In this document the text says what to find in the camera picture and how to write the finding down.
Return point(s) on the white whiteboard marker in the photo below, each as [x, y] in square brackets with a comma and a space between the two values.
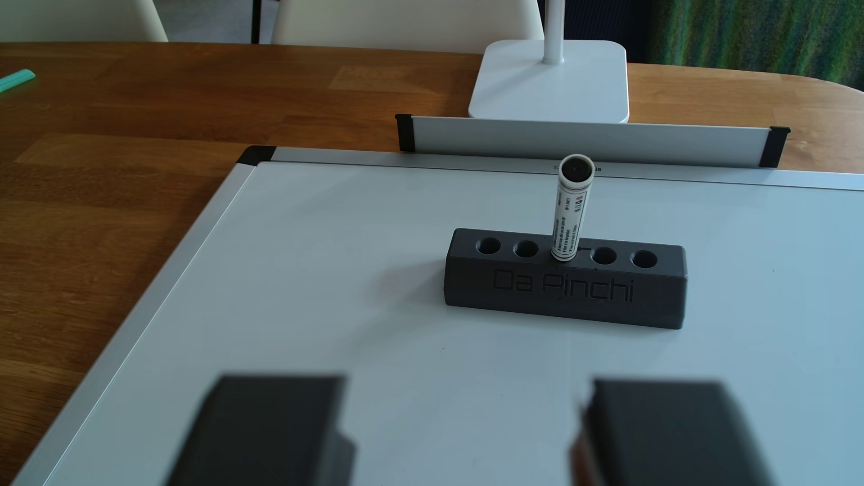
[570, 212]

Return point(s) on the grey Da Pinchi pen holder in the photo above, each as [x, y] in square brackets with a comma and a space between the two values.
[567, 293]

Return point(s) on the silver whiteboard pen tray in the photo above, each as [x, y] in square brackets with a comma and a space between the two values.
[580, 140]

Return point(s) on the white stand with square base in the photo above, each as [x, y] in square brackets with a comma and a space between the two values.
[547, 84]

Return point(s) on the green curtain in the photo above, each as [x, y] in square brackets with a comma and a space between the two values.
[763, 30]

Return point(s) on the cream chair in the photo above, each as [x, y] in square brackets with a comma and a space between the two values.
[74, 19]
[405, 23]

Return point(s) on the teal pen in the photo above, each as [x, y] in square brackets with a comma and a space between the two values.
[17, 81]

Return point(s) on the whiteboard with silver frame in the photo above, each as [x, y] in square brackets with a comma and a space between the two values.
[304, 283]

